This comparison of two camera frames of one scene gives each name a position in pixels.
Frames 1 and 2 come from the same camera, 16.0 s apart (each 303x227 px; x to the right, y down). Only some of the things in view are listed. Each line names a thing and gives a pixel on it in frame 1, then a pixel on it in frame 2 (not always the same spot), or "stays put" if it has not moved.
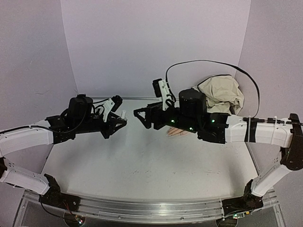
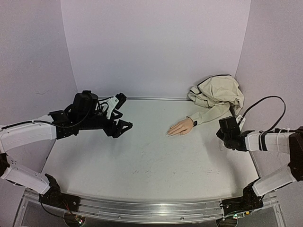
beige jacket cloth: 222,92 stays put
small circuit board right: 240,215 stays put
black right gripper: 154,116 to 222,138
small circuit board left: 80,220 stays put
